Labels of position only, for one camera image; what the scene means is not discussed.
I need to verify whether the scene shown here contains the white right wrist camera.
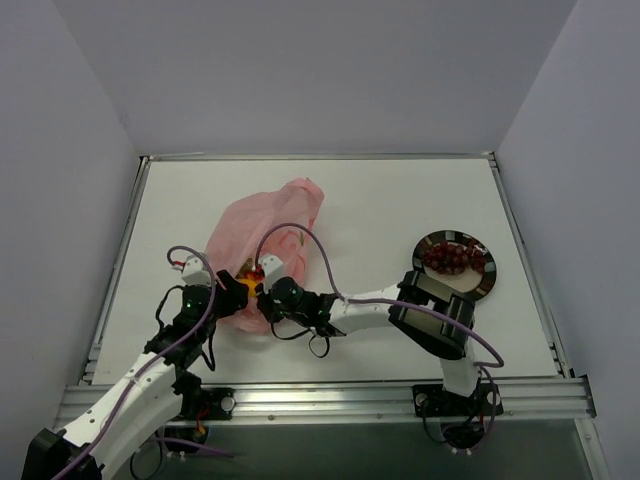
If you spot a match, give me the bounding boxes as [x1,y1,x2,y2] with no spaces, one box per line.
[258,254,286,291]

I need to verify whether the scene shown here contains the pink plastic bag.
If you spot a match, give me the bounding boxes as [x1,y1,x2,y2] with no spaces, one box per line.
[204,177,326,334]

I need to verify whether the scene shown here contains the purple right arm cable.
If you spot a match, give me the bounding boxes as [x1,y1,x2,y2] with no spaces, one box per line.
[255,223,504,446]

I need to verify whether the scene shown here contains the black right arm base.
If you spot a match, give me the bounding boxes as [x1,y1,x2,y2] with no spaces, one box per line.
[412,380,504,455]

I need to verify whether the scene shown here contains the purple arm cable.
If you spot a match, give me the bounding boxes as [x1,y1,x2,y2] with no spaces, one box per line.
[255,223,504,446]
[34,245,235,480]

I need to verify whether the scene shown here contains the yellow fake mango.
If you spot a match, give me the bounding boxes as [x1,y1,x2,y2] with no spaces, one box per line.
[238,277,263,298]

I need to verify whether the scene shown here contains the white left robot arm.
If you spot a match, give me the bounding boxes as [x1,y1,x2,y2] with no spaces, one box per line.
[22,270,255,479]

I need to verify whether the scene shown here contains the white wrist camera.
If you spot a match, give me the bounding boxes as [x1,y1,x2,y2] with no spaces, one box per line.
[170,255,212,286]
[258,254,286,291]

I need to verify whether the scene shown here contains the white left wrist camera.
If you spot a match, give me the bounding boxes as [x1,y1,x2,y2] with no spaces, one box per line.
[170,255,212,286]

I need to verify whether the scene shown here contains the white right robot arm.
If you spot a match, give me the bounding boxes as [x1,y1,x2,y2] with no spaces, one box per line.
[256,271,480,413]

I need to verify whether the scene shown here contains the black rimmed round plate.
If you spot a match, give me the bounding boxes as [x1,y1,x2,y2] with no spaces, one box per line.
[412,230,497,301]

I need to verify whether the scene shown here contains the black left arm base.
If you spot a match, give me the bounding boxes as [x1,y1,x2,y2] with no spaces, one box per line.
[164,387,235,445]

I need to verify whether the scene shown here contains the aluminium front rail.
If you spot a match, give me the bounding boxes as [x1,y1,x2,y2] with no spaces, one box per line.
[52,375,597,426]

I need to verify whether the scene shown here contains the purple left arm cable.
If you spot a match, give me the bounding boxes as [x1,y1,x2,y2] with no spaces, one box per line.
[34,245,235,480]

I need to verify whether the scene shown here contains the dark red fake grapes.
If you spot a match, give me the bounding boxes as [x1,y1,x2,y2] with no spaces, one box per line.
[422,241,487,275]

